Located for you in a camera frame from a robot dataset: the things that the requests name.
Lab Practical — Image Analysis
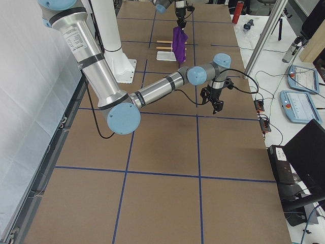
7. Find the upper orange connector block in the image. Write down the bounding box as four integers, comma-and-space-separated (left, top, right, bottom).
254, 100, 265, 113

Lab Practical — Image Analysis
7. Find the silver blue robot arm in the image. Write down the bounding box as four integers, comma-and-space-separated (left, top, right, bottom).
38, 1, 231, 135

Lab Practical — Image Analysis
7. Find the upper blue teach pendant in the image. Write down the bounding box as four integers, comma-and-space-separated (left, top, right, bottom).
287, 65, 319, 94

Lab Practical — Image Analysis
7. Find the wooden box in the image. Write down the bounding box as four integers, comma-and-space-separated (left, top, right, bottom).
300, 16, 324, 63

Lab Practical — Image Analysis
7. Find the purple towel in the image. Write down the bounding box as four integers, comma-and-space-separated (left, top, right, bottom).
172, 26, 188, 64

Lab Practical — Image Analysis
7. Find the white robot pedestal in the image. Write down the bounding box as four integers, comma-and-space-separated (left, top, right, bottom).
91, 0, 137, 84

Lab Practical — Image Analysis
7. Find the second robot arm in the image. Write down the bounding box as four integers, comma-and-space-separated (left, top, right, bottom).
151, 0, 188, 21

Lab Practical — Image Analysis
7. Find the lower blue teach pendant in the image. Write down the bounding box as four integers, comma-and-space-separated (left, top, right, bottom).
280, 90, 322, 124

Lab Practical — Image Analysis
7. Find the aluminium frame post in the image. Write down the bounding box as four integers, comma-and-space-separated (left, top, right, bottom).
244, 0, 288, 77

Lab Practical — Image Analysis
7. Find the black laptop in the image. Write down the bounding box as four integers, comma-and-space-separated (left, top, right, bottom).
283, 119, 324, 190

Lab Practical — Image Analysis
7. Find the red cylinder bottle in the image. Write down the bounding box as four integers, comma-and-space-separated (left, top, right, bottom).
232, 1, 244, 24

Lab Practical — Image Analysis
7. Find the wooden towel rack white base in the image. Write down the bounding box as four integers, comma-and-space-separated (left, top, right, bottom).
156, 40, 187, 62

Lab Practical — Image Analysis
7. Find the black blue tool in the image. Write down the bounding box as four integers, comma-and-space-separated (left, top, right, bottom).
243, 19, 254, 31

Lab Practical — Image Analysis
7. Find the blue teach pendant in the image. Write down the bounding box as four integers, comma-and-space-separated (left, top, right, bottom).
287, 65, 319, 94
280, 90, 322, 124

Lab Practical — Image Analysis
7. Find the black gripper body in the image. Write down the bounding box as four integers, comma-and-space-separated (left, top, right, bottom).
200, 86, 222, 106
175, 8, 186, 22

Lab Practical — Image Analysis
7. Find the lower orange connector block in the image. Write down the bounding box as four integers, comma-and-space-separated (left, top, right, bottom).
259, 117, 272, 134

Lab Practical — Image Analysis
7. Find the black box with label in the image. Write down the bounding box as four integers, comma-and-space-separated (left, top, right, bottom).
267, 145, 295, 185

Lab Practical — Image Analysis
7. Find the grey spray bottle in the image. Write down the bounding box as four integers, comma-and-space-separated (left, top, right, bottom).
282, 36, 304, 63

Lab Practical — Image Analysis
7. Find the orange connector block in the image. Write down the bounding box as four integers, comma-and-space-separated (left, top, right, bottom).
259, 117, 272, 134
254, 100, 265, 113

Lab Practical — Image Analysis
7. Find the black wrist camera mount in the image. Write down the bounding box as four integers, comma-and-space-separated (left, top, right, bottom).
223, 77, 234, 89

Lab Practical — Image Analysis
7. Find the black tripod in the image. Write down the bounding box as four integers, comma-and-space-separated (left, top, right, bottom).
271, 8, 293, 41

